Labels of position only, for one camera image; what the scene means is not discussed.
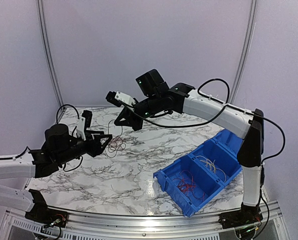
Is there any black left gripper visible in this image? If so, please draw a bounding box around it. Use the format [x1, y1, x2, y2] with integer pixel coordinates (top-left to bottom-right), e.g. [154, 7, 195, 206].
[56, 130, 112, 166]

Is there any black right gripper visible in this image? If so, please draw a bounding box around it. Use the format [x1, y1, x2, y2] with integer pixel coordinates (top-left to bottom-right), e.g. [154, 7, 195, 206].
[114, 93, 162, 132]

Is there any brown wire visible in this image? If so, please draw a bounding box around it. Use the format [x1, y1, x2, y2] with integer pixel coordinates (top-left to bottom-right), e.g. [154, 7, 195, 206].
[106, 119, 127, 155]

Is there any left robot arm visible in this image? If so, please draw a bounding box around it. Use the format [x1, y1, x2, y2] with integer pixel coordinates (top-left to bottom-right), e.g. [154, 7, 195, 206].
[0, 123, 112, 223]

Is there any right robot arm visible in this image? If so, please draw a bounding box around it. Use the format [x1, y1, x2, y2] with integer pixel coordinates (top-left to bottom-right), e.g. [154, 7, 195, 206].
[106, 69, 264, 224]

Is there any blue three-compartment bin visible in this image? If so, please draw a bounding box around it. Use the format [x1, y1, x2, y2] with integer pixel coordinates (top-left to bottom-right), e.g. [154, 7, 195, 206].
[153, 129, 243, 217]

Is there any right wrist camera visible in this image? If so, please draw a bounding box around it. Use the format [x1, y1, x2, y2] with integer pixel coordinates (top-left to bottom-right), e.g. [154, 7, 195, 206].
[106, 91, 137, 107]

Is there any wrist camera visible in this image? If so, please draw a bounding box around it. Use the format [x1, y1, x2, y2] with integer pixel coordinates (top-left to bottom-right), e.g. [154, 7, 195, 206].
[76, 110, 93, 141]
[106, 91, 137, 107]

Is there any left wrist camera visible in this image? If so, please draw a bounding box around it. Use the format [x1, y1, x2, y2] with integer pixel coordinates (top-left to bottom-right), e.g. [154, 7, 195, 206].
[76, 110, 93, 141]

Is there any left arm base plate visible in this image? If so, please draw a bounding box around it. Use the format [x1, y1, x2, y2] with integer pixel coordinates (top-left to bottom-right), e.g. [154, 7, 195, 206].
[25, 208, 68, 228]

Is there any aluminium front frame rail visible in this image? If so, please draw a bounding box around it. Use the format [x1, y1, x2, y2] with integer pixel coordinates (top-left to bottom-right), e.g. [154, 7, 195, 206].
[0, 201, 290, 240]

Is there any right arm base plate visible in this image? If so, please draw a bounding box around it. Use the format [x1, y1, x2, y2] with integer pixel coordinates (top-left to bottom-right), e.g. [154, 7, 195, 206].
[218, 209, 263, 229]

